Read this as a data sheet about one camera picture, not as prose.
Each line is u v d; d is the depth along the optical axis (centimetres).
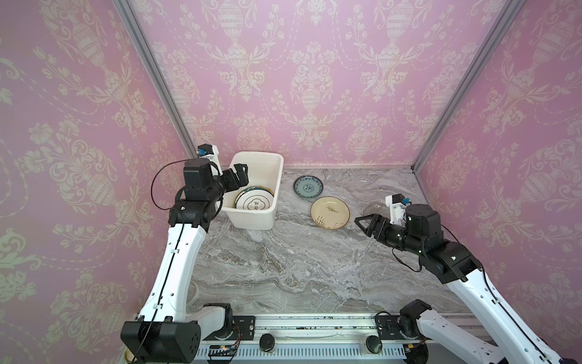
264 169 113
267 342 63
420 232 50
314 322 77
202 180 50
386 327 73
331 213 103
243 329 75
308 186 113
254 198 103
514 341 39
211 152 62
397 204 63
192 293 81
